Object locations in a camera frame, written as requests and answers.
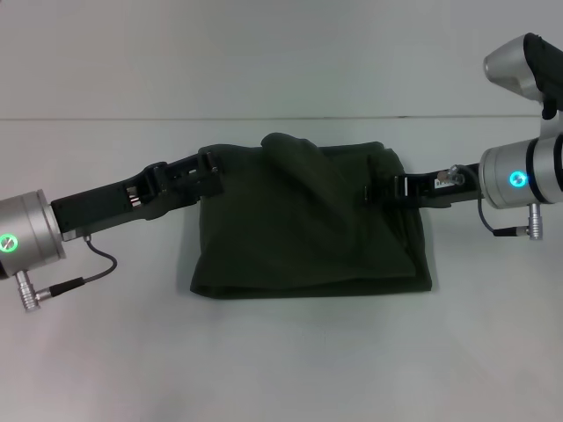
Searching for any dark green t-shirt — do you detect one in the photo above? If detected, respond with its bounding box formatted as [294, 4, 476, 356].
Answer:
[188, 130, 435, 301]

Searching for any left arm cable with plug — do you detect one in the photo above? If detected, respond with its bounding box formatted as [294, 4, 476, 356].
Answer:
[16, 234, 118, 315]

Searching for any small silver round connector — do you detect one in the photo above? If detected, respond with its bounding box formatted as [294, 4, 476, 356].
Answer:
[435, 164, 467, 184]

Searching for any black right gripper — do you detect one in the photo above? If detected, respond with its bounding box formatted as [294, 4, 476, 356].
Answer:
[363, 162, 484, 208]

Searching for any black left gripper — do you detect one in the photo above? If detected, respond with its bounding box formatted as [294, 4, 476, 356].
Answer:
[49, 150, 227, 243]

